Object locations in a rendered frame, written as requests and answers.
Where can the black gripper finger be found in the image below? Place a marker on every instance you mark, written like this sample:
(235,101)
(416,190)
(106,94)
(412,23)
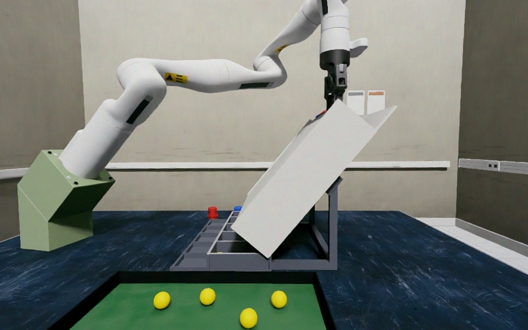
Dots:
(340,74)
(329,98)

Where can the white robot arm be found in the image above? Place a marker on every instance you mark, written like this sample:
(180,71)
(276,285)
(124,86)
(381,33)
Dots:
(145,82)

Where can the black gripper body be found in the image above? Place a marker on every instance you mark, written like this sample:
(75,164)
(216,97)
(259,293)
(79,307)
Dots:
(328,60)

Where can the red plug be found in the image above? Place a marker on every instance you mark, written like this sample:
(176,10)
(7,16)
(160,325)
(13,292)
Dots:
(212,214)

